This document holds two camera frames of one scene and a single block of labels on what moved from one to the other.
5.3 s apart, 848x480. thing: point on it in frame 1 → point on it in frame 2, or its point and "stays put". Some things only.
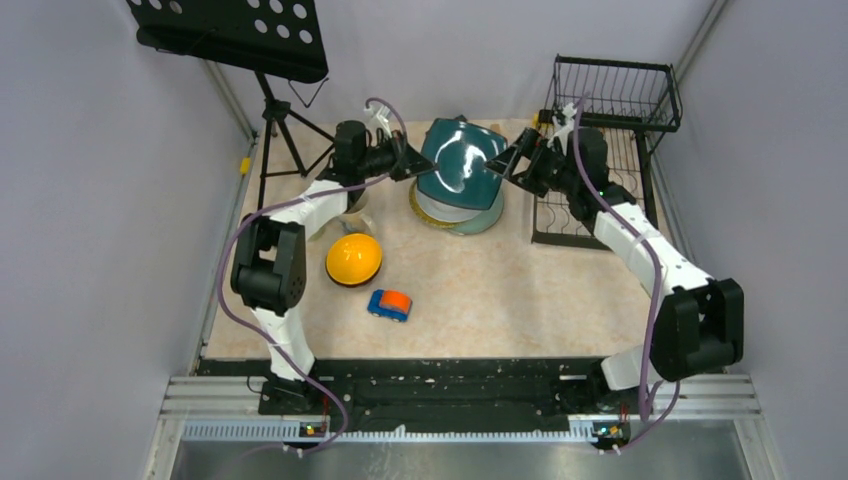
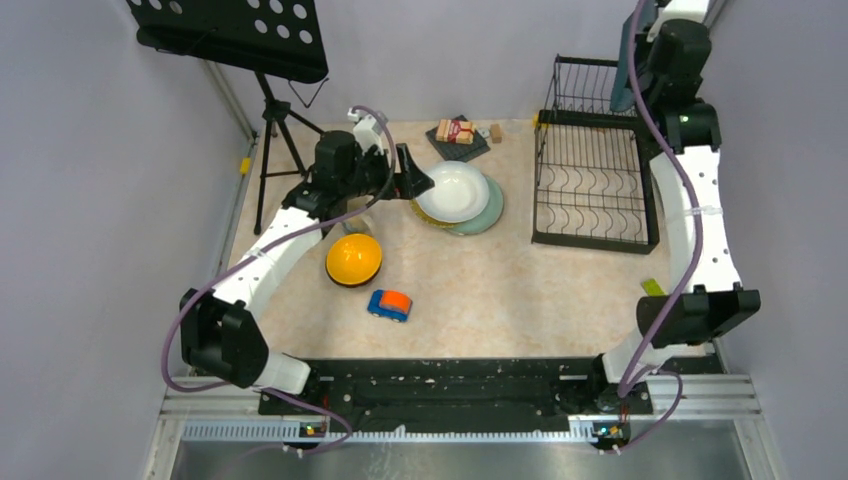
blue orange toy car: (390, 304) stays put
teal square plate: (459, 151) → (623, 96)
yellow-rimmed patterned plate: (414, 201) stays put
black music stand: (280, 39) stays put
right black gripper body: (562, 179) → (644, 75)
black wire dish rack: (636, 106) stays put
